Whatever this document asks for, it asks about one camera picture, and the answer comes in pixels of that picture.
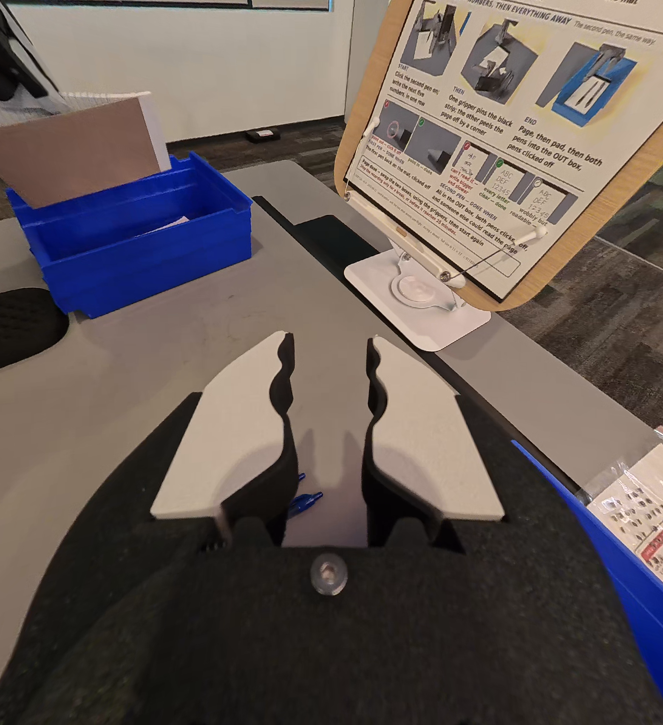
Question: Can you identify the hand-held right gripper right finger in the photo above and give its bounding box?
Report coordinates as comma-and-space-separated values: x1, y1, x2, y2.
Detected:
362, 335, 507, 545

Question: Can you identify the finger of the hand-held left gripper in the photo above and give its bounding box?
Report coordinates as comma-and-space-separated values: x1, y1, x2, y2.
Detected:
0, 89, 73, 116

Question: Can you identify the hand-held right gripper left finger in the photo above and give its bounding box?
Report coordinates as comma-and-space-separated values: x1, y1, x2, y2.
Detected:
150, 331, 299, 547

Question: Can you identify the white lined notepad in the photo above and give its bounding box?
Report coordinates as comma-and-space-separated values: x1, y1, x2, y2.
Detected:
0, 91, 172, 210

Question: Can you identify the written lined paper sheet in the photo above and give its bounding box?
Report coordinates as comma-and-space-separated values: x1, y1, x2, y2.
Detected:
133, 214, 192, 238

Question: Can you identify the blue plastic bin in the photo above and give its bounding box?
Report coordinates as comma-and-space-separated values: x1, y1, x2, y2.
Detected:
512, 439, 663, 725
5, 152, 254, 319

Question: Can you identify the white flat board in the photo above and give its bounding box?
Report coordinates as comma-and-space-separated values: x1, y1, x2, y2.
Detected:
344, 248, 492, 352

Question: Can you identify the barcode sheet in sleeve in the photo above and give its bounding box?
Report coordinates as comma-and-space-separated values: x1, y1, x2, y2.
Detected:
578, 427, 663, 595

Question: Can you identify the instruction sheet on wooden stand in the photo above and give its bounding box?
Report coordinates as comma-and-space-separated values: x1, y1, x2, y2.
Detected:
334, 0, 663, 312

